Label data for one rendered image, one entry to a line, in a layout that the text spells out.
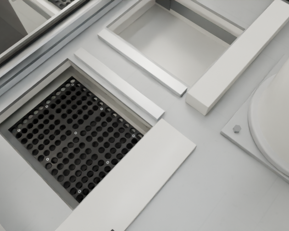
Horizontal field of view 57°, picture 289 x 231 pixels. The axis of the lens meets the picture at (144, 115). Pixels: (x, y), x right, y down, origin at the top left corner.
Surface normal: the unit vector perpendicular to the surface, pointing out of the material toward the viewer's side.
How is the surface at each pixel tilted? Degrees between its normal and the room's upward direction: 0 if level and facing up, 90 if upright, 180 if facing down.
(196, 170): 0
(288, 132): 90
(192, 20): 90
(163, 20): 0
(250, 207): 0
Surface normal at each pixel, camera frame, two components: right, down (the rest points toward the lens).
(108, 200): -0.02, -0.44
